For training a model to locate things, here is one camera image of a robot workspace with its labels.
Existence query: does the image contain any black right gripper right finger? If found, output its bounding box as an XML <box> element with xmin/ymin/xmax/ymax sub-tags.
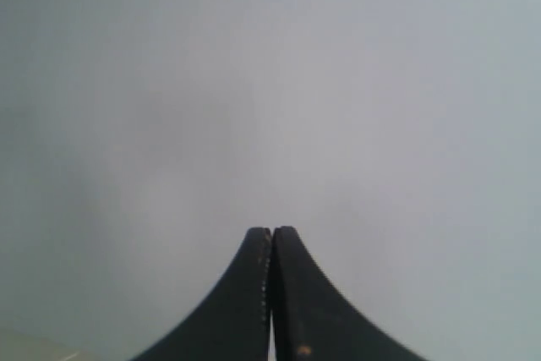
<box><xmin>270</xmin><ymin>226</ymin><xmax>423</xmax><ymax>360</ymax></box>

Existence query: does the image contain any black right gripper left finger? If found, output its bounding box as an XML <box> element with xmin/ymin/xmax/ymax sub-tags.
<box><xmin>136</xmin><ymin>227</ymin><xmax>271</xmax><ymax>361</ymax></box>

